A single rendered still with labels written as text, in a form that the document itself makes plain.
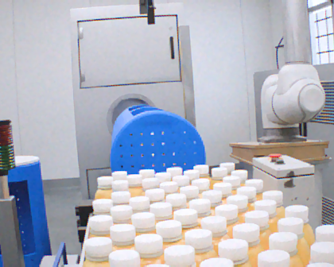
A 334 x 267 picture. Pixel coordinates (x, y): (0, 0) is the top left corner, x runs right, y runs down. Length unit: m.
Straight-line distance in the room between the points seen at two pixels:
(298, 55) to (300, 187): 0.69
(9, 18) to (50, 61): 0.90
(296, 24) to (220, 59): 5.14
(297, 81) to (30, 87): 5.27
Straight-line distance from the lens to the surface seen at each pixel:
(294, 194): 1.06
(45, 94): 6.47
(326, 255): 0.55
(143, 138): 1.32
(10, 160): 0.90
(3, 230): 0.93
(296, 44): 1.65
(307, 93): 1.55
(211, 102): 6.70
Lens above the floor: 1.29
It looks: 6 degrees down
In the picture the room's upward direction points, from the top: 4 degrees counter-clockwise
